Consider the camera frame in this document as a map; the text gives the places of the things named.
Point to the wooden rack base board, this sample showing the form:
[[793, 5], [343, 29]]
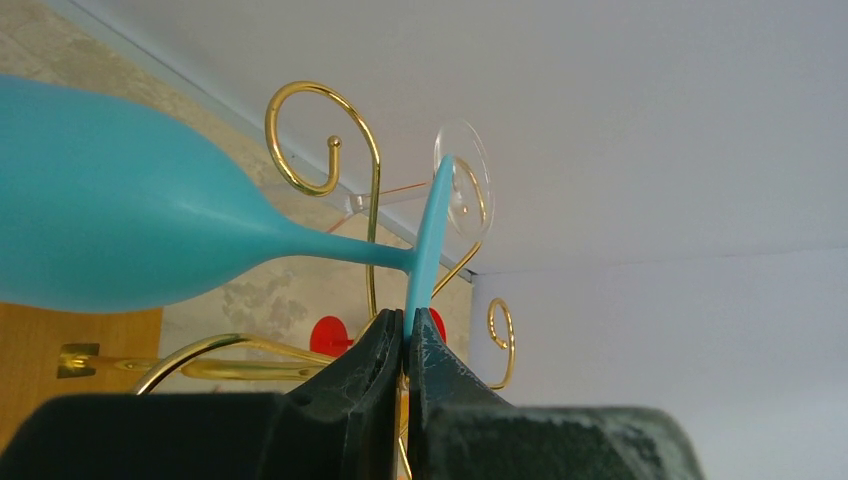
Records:
[[46, 354]]

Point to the red plastic wine glass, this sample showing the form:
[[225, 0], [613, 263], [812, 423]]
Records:
[[331, 337]]

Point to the gold wire wine glass rack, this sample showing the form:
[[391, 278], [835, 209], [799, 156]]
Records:
[[311, 273]]

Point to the clear wine glass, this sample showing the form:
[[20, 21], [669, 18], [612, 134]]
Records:
[[472, 204]]

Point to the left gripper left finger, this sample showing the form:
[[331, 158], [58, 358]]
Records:
[[340, 424]]

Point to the blue plastic wine glass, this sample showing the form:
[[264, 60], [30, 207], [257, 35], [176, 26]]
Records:
[[110, 206]]

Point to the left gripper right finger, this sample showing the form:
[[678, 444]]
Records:
[[461, 429]]

